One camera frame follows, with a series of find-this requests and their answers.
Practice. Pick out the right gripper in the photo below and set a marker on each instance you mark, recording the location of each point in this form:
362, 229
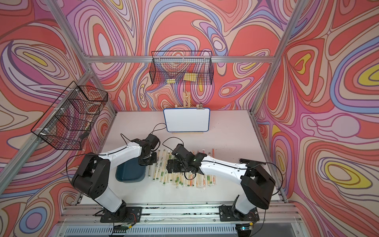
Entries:
174, 162

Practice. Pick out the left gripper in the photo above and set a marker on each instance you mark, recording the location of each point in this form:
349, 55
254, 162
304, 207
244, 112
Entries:
143, 163

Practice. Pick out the slim bamboo panda pack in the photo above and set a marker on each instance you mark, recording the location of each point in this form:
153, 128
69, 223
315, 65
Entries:
163, 155

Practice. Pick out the slim panda chopstick pack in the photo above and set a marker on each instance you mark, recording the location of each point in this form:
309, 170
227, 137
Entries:
177, 181

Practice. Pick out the plain green text pack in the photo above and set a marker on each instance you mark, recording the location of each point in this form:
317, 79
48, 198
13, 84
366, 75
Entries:
181, 180

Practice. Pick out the teal storage box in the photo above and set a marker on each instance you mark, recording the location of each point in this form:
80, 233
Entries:
130, 172

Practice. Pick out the red green chopstick pack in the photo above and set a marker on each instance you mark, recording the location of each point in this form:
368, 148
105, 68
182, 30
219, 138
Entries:
204, 181

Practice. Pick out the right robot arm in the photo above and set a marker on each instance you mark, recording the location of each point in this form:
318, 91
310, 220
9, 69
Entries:
257, 184

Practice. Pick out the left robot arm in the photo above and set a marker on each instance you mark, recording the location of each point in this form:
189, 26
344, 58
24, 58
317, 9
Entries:
92, 175

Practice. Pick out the metal binder clip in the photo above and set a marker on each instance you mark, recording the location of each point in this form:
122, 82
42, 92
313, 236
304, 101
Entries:
200, 106

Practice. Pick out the black stapler tool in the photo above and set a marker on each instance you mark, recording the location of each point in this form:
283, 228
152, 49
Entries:
251, 163

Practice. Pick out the wooden easel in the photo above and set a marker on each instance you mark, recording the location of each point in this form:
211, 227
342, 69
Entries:
186, 100

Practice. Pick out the yellow note small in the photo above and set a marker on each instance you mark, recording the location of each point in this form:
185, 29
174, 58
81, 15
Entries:
170, 81

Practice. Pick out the yellow note large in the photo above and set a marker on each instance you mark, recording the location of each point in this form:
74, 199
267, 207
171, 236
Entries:
190, 77

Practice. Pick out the white board blue frame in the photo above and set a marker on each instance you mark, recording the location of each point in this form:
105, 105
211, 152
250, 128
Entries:
187, 119

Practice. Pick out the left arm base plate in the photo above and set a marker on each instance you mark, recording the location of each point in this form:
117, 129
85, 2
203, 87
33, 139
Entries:
124, 215

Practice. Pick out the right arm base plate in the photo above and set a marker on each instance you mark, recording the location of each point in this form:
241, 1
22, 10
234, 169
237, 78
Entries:
228, 214

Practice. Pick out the black wire basket left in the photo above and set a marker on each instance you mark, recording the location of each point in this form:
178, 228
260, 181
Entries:
69, 120

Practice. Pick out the black wire basket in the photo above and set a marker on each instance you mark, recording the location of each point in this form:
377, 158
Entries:
69, 120
173, 64

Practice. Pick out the black wire basket back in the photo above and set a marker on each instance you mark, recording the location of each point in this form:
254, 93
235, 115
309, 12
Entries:
173, 64

